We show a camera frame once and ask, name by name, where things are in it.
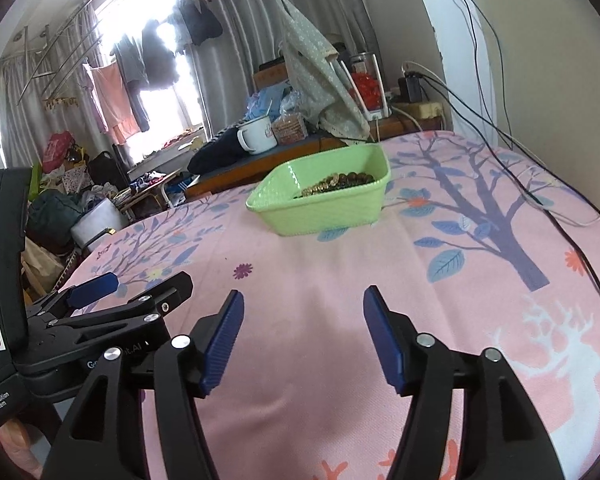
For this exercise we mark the person's left forearm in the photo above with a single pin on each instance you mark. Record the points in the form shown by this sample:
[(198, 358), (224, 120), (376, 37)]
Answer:
[(20, 447)]

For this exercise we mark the dark folded garment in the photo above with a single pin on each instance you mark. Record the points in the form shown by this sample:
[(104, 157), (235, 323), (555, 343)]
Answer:
[(215, 152)]

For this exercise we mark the pink tree print bedsheet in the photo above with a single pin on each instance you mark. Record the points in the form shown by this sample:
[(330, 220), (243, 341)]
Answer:
[(330, 270)]

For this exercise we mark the packet of biscuits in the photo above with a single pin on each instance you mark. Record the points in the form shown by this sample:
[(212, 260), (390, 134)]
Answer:
[(289, 129)]

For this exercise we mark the grey hanging garment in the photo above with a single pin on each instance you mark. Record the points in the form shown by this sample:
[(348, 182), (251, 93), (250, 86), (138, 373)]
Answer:
[(130, 75)]

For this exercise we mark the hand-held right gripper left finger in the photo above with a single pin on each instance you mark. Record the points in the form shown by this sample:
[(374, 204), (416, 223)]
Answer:
[(225, 340)]

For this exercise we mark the metal drying rack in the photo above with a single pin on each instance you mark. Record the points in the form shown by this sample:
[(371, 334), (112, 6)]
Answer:
[(55, 65)]

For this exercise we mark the dark hanging garment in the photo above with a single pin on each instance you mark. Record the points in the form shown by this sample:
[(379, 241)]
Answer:
[(157, 60)]

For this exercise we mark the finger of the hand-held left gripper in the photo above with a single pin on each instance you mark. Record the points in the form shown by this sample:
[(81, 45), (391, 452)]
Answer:
[(150, 300), (92, 287)]

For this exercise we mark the black power adapter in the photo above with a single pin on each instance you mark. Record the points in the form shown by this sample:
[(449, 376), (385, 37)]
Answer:
[(410, 87)]

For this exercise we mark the grey curtain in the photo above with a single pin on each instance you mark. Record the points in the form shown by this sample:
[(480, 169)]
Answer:
[(260, 25)]

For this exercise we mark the black bag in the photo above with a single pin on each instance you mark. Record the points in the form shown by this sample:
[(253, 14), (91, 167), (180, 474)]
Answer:
[(105, 167)]

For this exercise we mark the dark green bag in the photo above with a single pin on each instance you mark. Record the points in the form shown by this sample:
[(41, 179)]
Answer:
[(52, 215)]

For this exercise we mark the black hanging garment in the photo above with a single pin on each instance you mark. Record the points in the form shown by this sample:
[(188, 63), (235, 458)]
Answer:
[(200, 22)]

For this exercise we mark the brown paper bag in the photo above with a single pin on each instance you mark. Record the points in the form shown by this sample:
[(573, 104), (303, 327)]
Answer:
[(40, 265)]

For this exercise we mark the red bag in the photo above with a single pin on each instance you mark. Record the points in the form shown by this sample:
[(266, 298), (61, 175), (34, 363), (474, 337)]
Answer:
[(57, 152)]

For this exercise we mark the green plastic basket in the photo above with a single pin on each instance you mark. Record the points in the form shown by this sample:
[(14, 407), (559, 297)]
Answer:
[(320, 215)]

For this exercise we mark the blue plastic bag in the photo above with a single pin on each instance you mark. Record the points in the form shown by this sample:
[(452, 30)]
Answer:
[(267, 100)]

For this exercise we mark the beige dotted cloth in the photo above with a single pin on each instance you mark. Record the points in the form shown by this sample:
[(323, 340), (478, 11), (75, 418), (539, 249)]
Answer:
[(305, 60)]

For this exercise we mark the pink hanging garment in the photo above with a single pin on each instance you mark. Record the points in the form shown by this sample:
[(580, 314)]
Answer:
[(112, 100)]

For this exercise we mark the small wooden table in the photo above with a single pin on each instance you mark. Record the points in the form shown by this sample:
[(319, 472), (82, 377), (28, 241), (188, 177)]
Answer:
[(147, 185)]

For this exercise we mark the blender with red contents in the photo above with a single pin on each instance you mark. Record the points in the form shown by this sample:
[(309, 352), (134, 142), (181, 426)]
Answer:
[(367, 85)]

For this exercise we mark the wooden bench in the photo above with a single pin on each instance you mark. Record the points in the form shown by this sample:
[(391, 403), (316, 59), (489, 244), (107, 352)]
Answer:
[(260, 160)]

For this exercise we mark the white enamel mug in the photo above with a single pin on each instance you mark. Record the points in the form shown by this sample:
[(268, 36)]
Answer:
[(255, 135)]

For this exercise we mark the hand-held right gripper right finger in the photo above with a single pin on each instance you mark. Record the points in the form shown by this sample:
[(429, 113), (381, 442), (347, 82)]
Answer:
[(382, 340)]

